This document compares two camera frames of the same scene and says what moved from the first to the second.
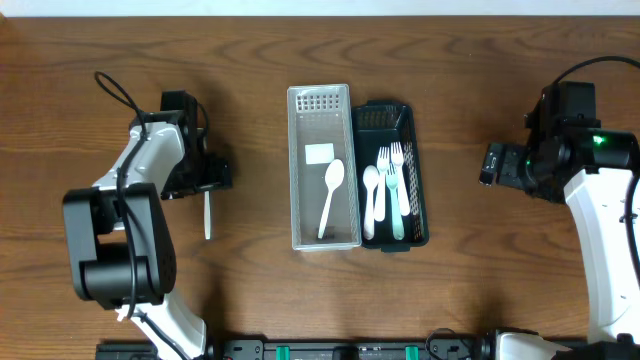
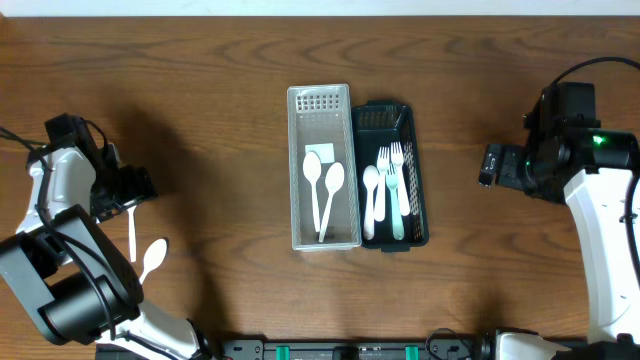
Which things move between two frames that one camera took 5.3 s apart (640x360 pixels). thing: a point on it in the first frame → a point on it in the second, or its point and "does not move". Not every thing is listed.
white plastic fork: [383, 159] does not move
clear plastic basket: [321, 128] does not move
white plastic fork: [397, 218] does not move
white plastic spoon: [370, 178] does not move
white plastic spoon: [207, 216] → [312, 166]
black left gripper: [211, 181] → [125, 195]
